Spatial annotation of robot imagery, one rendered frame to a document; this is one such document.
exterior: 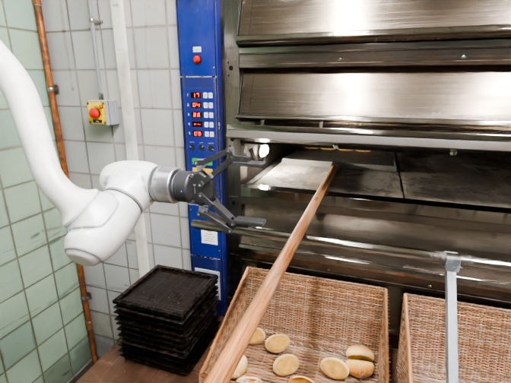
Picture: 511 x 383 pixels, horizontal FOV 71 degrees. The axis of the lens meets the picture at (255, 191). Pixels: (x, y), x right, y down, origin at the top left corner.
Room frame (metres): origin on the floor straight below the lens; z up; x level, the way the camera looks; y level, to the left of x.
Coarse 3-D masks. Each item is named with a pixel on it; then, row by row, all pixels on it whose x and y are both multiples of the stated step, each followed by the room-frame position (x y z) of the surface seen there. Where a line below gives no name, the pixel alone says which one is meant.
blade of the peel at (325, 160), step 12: (288, 156) 1.91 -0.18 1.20; (300, 156) 1.97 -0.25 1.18; (312, 156) 1.97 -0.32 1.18; (324, 156) 1.97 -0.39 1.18; (336, 156) 1.96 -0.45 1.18; (348, 156) 1.96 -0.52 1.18; (360, 156) 1.96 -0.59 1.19; (372, 156) 1.96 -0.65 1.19; (384, 156) 1.96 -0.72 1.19; (348, 168) 1.68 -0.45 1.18; (360, 168) 1.66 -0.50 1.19; (372, 168) 1.65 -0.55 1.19; (384, 168) 1.63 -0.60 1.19
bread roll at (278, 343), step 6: (270, 336) 1.15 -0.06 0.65; (276, 336) 1.14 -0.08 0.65; (282, 336) 1.14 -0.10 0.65; (270, 342) 1.12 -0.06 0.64; (276, 342) 1.12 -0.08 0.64; (282, 342) 1.13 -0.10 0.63; (288, 342) 1.13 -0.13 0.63; (270, 348) 1.10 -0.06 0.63; (276, 348) 1.11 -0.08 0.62; (282, 348) 1.11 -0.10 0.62
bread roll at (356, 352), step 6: (348, 348) 1.09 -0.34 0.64; (354, 348) 1.07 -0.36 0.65; (360, 348) 1.07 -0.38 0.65; (366, 348) 1.07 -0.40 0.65; (348, 354) 1.07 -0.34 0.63; (354, 354) 1.06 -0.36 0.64; (360, 354) 1.05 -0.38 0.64; (366, 354) 1.05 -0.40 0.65; (372, 354) 1.06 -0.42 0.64; (366, 360) 1.05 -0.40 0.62; (372, 360) 1.05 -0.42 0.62
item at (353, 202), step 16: (256, 192) 1.34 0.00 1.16; (272, 192) 1.32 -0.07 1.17; (288, 192) 1.30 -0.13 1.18; (304, 192) 1.29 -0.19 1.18; (336, 192) 1.29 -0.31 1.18; (368, 208) 1.20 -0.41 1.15; (384, 208) 1.19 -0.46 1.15; (400, 208) 1.17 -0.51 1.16; (416, 208) 1.15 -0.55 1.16; (432, 208) 1.14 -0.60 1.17; (448, 208) 1.12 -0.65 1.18; (464, 208) 1.11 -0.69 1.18; (480, 208) 1.11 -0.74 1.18; (496, 208) 1.11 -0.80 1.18
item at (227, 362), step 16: (320, 192) 1.20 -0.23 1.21; (304, 224) 0.91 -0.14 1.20; (288, 240) 0.81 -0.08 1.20; (288, 256) 0.73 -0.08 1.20; (272, 272) 0.65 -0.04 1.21; (272, 288) 0.60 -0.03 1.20; (256, 304) 0.54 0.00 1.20; (240, 320) 0.51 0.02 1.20; (256, 320) 0.51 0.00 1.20; (240, 336) 0.46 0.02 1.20; (224, 352) 0.43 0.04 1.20; (240, 352) 0.44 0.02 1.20; (224, 368) 0.40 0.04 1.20
